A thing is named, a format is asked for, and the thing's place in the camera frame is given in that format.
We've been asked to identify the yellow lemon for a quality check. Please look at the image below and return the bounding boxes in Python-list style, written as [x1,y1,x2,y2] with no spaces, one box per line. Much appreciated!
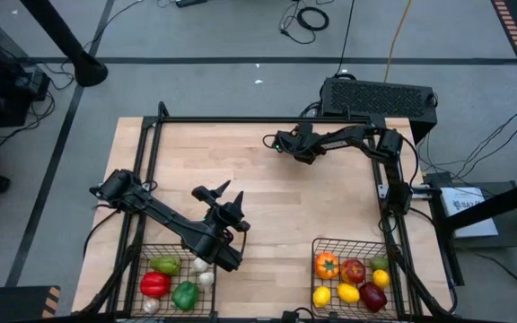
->
[372,269,391,290]
[312,286,332,309]

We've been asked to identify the black coiled cable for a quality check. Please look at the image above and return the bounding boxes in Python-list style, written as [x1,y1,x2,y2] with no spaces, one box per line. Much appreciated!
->
[278,0,331,46]

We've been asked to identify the black stand beam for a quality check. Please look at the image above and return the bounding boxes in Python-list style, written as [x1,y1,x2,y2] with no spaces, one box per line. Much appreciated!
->
[444,173,517,288]

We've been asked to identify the red apple with yellow patches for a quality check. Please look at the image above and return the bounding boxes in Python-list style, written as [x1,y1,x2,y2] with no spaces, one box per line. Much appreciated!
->
[339,258,367,284]

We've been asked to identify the black metal table frame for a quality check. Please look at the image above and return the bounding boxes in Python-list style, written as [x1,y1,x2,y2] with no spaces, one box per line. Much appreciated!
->
[74,100,460,323]

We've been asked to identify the red bell pepper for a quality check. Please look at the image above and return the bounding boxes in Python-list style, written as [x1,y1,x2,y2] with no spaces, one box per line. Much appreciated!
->
[139,271,172,299]

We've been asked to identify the black mesh computer case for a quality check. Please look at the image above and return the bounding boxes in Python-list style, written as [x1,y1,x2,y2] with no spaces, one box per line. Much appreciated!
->
[320,76,439,145]

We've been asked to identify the black floor cables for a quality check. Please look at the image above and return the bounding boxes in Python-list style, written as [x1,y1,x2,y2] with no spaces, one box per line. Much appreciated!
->
[0,62,76,150]
[449,101,517,179]

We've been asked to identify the dark red apple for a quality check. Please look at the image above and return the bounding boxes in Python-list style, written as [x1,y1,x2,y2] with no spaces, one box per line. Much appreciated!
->
[359,281,389,314]

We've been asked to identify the orange citrus fruit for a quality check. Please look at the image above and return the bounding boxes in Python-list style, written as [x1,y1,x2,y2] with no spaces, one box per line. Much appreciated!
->
[336,283,362,305]

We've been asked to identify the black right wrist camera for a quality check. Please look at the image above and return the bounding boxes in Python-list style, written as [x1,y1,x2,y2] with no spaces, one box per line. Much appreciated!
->
[276,130,297,154]

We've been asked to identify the dark green bell pepper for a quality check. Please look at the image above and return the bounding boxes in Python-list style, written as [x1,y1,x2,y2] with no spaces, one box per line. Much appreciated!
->
[171,280,200,311]

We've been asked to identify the black floor cable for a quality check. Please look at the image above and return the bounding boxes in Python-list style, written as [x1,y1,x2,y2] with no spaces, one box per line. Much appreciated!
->
[471,250,517,302]

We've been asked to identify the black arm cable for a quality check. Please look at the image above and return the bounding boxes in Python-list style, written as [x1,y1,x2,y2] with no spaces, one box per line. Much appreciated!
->
[82,206,127,262]

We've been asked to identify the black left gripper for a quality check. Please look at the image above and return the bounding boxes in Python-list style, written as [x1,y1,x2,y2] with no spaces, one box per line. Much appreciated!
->
[191,180,251,239]

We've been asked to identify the black pole stand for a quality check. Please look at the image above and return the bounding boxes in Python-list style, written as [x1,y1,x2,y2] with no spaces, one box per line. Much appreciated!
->
[18,0,110,89]

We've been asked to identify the black wire basket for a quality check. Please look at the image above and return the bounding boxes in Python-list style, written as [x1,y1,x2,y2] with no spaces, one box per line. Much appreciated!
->
[128,243,219,319]
[310,237,399,321]

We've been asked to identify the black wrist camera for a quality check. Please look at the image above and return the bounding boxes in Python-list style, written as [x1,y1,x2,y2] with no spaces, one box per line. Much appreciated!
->
[219,200,246,225]
[276,130,297,154]

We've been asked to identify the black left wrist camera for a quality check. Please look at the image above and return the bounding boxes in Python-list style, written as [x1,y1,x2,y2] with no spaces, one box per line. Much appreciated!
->
[219,200,246,225]

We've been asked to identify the dark grey side table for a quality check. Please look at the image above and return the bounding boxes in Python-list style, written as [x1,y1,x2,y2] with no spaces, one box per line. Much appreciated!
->
[423,179,517,250]

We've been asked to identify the black hanging cable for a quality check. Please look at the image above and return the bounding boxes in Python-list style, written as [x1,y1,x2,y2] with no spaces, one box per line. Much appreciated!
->
[332,0,356,78]

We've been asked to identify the black platform hazard stripes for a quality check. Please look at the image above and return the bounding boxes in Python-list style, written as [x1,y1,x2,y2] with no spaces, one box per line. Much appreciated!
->
[0,284,62,323]

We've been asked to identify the light green bell pepper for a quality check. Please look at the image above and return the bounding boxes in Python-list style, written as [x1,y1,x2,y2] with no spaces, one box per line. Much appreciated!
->
[149,255,182,276]

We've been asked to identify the small black cabled device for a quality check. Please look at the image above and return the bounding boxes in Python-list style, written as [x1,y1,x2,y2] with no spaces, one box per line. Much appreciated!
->
[281,307,316,323]

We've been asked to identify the white printed booklet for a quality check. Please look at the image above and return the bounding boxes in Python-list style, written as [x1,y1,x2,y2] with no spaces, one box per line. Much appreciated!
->
[440,186,500,239]

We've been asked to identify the orange persimmon with green calyx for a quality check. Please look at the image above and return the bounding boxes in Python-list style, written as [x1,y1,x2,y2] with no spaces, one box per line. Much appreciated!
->
[314,251,340,281]

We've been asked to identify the yellow hanging cable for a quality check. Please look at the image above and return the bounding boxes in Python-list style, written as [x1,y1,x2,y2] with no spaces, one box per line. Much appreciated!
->
[381,0,415,84]

